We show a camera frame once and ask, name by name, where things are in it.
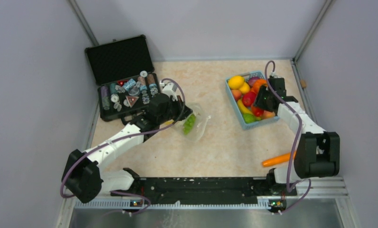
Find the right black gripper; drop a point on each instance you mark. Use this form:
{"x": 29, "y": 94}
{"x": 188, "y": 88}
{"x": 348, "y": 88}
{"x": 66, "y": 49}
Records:
{"x": 263, "y": 90}

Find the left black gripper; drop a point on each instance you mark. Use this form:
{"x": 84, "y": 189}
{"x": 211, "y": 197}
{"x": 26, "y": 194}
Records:
{"x": 178, "y": 103}

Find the blue perforated plastic basket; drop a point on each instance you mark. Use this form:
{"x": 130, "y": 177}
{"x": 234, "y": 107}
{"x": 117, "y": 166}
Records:
{"x": 241, "y": 90}

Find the green toy grapes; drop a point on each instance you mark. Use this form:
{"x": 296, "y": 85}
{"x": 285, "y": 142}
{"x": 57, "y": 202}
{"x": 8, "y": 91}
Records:
{"x": 189, "y": 124}

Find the clear dotted zip bag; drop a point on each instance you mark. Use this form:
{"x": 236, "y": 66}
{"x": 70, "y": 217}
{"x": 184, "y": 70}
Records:
{"x": 202, "y": 119}

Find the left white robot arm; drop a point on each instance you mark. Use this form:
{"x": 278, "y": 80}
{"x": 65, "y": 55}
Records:
{"x": 83, "y": 177}

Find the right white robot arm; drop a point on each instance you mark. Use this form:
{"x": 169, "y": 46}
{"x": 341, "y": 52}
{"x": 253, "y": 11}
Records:
{"x": 315, "y": 152}

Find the red toy pepper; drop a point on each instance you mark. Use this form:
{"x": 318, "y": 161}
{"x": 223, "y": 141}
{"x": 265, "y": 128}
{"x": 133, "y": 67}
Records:
{"x": 258, "y": 112}

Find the red toy apple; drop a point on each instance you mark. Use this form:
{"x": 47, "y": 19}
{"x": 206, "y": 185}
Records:
{"x": 248, "y": 99}

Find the orange toy pumpkin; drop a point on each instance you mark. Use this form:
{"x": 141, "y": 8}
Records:
{"x": 257, "y": 84}

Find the purple toy onion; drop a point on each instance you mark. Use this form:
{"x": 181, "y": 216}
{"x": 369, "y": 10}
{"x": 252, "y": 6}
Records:
{"x": 252, "y": 80}

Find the yellow toy banana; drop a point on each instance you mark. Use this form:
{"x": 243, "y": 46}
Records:
{"x": 242, "y": 108}

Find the green toy lime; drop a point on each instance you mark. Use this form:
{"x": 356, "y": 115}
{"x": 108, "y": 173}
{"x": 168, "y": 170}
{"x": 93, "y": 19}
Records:
{"x": 249, "y": 118}

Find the toy peach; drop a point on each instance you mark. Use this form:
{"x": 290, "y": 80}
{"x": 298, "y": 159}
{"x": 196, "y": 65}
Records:
{"x": 237, "y": 94}

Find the yellow toy lemon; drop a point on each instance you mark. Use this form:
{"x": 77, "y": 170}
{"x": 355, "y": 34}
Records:
{"x": 235, "y": 82}

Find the black poker chip case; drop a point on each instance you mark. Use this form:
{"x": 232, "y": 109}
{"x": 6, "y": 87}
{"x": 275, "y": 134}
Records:
{"x": 115, "y": 64}

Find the orange toy carrot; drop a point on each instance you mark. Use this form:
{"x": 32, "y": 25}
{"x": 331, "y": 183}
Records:
{"x": 276, "y": 160}

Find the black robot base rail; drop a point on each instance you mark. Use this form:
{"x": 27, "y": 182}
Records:
{"x": 208, "y": 190}

